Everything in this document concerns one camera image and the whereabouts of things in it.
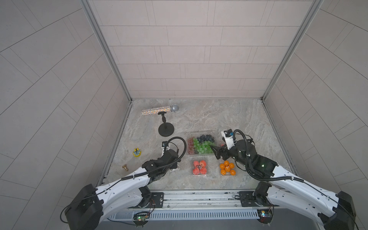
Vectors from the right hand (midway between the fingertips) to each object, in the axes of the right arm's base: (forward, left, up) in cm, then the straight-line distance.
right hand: (215, 143), depth 74 cm
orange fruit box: (-8, -7, -13) cm, 17 cm away
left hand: (0, +22, -14) cm, 26 cm away
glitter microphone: (+19, +22, +9) cm, 30 cm away
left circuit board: (-28, +38, -12) cm, 49 cm away
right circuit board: (-31, -21, -18) cm, 41 cm away
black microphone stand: (+20, +30, -13) cm, 38 cm away
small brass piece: (-4, +52, -13) cm, 54 cm away
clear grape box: (+7, +8, -10) cm, 15 cm away
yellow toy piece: (+4, +46, -13) cm, 48 cm away
